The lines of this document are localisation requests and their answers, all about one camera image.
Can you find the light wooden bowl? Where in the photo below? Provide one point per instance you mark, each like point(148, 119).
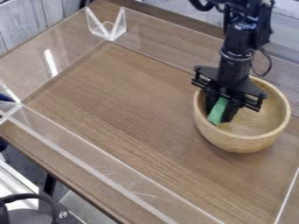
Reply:
point(254, 130)

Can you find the blue object at left edge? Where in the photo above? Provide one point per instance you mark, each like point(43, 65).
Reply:
point(6, 98)

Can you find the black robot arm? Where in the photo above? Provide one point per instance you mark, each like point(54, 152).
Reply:
point(248, 31)

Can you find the clear acrylic enclosure walls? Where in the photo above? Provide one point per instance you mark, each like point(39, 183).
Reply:
point(102, 116)

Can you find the black table leg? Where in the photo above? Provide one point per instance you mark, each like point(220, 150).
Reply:
point(50, 184)

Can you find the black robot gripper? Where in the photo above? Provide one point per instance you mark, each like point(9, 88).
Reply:
point(249, 94)

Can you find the green rectangular block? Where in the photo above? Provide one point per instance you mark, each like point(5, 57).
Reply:
point(218, 111)

